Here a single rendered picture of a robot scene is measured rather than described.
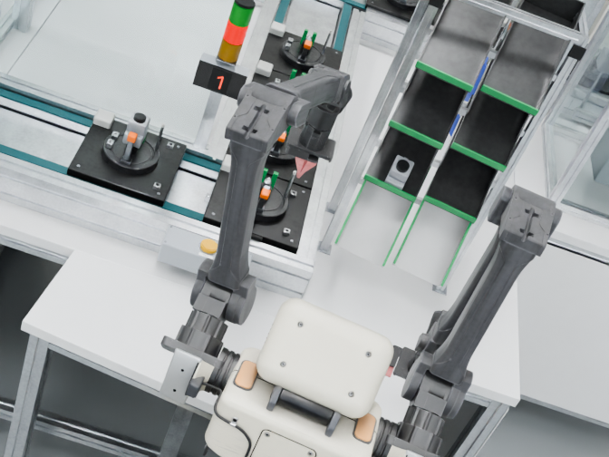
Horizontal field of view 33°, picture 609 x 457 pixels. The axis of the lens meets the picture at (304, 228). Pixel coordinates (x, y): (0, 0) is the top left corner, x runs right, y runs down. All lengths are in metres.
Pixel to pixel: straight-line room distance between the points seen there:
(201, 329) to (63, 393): 1.47
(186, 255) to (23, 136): 0.54
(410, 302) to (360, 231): 0.26
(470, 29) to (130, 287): 0.96
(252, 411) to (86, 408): 1.54
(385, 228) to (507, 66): 0.50
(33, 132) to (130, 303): 0.55
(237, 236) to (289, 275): 0.69
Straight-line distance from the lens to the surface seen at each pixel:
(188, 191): 2.61
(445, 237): 2.55
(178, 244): 2.39
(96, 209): 2.47
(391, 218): 2.52
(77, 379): 3.32
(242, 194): 1.74
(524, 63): 2.33
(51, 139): 2.66
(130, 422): 3.25
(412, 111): 2.35
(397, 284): 2.69
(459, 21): 2.33
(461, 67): 2.26
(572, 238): 3.19
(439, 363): 1.88
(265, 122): 1.69
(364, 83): 3.39
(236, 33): 2.43
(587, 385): 3.63
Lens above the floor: 2.57
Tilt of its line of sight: 39 degrees down
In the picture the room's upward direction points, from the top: 23 degrees clockwise
